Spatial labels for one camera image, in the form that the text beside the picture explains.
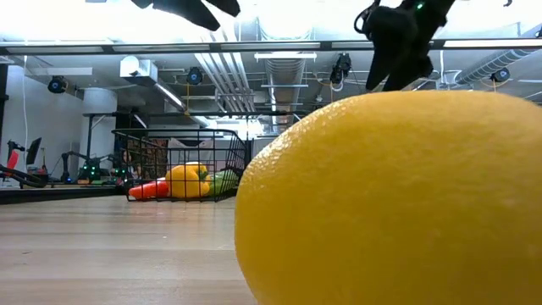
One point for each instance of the black background robot arm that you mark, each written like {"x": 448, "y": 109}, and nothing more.
{"x": 91, "y": 169}
{"x": 14, "y": 146}

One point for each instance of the white ceiling ventilation unit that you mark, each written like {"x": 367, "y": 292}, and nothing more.
{"x": 137, "y": 68}

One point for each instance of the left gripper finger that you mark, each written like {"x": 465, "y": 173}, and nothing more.
{"x": 226, "y": 6}
{"x": 190, "y": 12}

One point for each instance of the orange carrot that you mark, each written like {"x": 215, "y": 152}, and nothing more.
{"x": 148, "y": 190}

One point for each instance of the black monitor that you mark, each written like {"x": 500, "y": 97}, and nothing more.
{"x": 34, "y": 150}

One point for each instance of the overhead bar with light strips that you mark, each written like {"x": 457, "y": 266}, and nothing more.
{"x": 254, "y": 45}

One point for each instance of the yellow bell pepper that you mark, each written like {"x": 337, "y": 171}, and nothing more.
{"x": 186, "y": 182}

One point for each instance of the round black ceiling device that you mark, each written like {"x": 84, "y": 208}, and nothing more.
{"x": 195, "y": 75}
{"x": 500, "y": 75}
{"x": 57, "y": 84}

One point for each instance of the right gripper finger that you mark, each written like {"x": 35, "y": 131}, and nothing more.
{"x": 417, "y": 70}
{"x": 391, "y": 38}

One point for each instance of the pale green cucumber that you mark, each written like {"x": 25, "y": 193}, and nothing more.
{"x": 224, "y": 182}

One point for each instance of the black table frame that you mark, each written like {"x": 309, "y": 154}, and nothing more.
{"x": 51, "y": 195}

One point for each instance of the white ceiling light fixture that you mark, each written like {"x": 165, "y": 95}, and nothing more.
{"x": 284, "y": 56}

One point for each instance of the yellow lemon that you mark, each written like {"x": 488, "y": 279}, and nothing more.
{"x": 381, "y": 203}

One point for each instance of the black hanging ceiling device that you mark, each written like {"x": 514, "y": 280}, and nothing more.
{"x": 341, "y": 68}

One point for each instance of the ribbed silver air duct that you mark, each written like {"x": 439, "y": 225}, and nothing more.
{"x": 284, "y": 72}
{"x": 491, "y": 63}

